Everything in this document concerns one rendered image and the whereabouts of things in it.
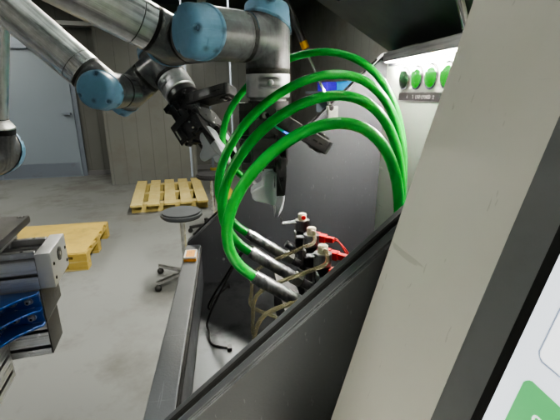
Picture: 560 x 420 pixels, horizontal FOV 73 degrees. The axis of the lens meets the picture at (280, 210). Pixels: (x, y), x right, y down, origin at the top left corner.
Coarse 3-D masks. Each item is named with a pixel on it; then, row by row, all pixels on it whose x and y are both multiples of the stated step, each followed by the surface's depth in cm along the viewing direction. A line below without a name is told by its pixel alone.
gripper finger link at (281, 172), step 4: (284, 152) 66; (280, 156) 66; (284, 156) 66; (280, 160) 65; (284, 160) 64; (280, 164) 65; (284, 164) 65; (276, 168) 67; (280, 168) 65; (284, 168) 65; (276, 172) 67; (280, 172) 65; (284, 172) 65; (280, 176) 65; (284, 176) 65; (280, 180) 66; (284, 180) 66; (280, 184) 66; (284, 184) 66; (280, 188) 67; (284, 188) 67; (280, 192) 67; (284, 192) 67
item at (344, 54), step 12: (312, 48) 70; (324, 48) 70; (336, 48) 69; (348, 60) 70; (360, 60) 69; (372, 72) 69; (384, 84) 69; (240, 96) 76; (228, 108) 77; (396, 108) 69; (228, 120) 79
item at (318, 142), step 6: (288, 120) 65; (294, 120) 65; (282, 126) 65; (288, 126) 65; (294, 126) 65; (300, 126) 65; (288, 132) 66; (318, 132) 67; (306, 138) 66; (312, 138) 66; (318, 138) 66; (324, 138) 67; (312, 144) 67; (318, 144) 67; (324, 144) 67; (330, 144) 67; (312, 150) 69; (318, 150) 67; (324, 150) 67
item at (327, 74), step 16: (304, 80) 57; (320, 80) 58; (352, 80) 58; (368, 80) 58; (272, 96) 57; (384, 96) 59; (256, 112) 57; (240, 128) 58; (400, 128) 61; (224, 160) 59; (240, 224) 63; (256, 240) 63; (288, 256) 65
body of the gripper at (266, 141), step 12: (240, 108) 63; (252, 108) 63; (276, 108) 63; (240, 120) 66; (264, 120) 65; (276, 132) 66; (240, 144) 70; (264, 144) 64; (252, 156) 64; (264, 168) 66
